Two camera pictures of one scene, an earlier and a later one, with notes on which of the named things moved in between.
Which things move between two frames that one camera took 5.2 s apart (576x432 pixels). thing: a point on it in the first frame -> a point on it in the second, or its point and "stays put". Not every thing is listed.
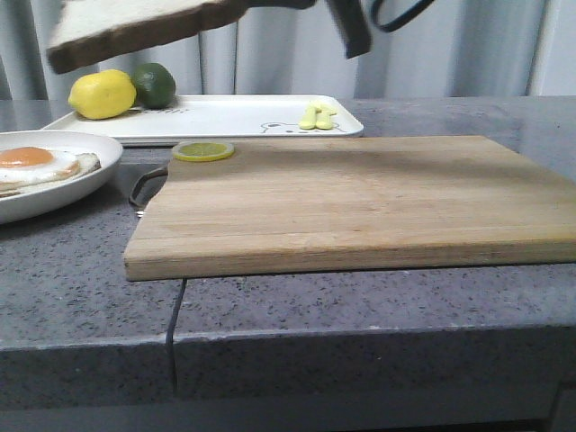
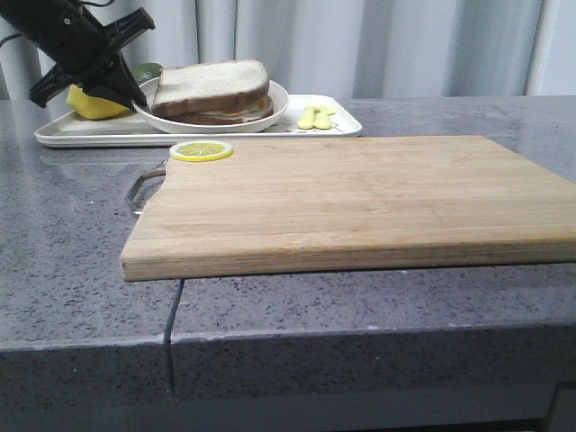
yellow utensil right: [323, 117] stays put
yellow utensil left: [309, 121] stays put
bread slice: [87, 162] -> [250, 112]
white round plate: [25, 205] -> [280, 98]
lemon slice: [202, 150] stays put
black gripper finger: [349, 18] -> [114, 82]
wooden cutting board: [320, 204] stays put
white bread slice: [95, 31] -> [209, 85]
